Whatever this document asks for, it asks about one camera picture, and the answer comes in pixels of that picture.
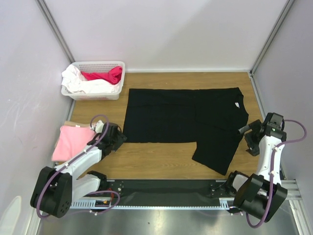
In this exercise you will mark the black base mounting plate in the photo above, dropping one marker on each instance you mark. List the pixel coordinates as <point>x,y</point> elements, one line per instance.
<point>170,194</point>

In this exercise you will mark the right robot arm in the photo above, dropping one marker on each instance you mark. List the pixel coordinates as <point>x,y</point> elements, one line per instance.
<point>261,194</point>

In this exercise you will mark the white plastic laundry basket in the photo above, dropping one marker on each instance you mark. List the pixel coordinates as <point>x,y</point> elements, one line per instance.
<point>96,66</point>

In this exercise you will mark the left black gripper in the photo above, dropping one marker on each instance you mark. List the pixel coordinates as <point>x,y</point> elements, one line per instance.
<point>121,138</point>

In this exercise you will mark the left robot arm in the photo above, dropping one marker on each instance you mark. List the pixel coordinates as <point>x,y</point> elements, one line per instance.
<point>56,188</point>

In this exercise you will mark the black t-shirt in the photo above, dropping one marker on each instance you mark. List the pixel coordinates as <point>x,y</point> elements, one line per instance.
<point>211,118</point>

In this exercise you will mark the folded pink t-shirt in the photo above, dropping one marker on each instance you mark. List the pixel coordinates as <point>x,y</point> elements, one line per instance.
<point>71,142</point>

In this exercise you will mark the folded beige t-shirt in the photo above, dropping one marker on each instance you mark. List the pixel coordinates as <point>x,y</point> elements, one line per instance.
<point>74,124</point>

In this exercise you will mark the white t-shirt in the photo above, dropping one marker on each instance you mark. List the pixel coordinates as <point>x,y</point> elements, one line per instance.
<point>74,81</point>

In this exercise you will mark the magenta t-shirt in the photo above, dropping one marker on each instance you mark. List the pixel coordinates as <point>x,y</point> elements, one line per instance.
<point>113,76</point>

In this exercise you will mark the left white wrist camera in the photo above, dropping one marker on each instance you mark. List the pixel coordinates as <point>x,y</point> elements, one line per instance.
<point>97,127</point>

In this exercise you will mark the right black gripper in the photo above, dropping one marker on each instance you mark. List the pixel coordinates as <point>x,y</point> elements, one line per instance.
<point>252,138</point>

